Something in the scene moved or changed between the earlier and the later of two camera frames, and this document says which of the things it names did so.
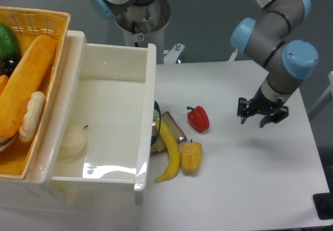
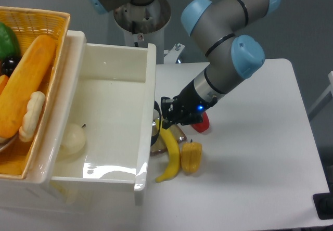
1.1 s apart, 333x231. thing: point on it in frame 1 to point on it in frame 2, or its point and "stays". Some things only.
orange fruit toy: x=3 y=80 stays
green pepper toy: x=9 y=44 stays
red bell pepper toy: x=198 y=118 stays
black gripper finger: x=265 y=120 to x=166 y=124
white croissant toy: x=32 y=118 stays
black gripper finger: x=243 y=119 to x=164 y=105
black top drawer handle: x=156 y=106 stays
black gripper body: x=258 y=103 to x=186 y=107
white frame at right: x=330 y=89 stays
